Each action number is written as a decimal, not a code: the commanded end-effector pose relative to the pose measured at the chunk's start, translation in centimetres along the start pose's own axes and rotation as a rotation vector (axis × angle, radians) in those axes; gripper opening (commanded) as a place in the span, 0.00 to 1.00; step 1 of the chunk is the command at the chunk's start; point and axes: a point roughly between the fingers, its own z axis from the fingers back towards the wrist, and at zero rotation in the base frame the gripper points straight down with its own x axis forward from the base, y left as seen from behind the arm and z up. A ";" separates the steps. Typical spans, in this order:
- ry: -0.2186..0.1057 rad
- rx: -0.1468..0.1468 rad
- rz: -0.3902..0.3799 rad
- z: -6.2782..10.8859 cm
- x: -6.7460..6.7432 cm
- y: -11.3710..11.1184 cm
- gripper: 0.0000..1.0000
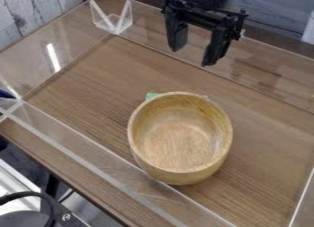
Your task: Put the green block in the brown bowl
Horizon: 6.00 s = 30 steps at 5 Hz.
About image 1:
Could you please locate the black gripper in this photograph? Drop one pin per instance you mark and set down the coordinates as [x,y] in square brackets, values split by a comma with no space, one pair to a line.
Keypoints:
[217,11]

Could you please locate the green block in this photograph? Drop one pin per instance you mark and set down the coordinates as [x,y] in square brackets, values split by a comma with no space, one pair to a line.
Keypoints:
[150,95]

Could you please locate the brown wooden bowl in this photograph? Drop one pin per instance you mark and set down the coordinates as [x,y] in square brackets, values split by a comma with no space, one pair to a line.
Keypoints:
[179,134]

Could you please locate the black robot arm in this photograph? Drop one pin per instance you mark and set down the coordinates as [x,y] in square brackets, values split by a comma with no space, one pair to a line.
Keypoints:
[198,22]

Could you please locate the black table leg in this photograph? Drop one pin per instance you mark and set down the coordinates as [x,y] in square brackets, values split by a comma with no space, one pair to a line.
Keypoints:
[53,185]

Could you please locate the clear acrylic corner bracket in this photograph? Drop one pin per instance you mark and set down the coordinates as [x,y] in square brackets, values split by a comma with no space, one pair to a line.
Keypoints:
[113,23]

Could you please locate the clear acrylic front wall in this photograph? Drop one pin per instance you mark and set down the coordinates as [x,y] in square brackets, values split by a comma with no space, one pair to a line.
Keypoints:
[159,198]

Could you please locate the grey metal bracket with screw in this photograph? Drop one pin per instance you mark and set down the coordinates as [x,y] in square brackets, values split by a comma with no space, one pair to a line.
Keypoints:
[65,218]

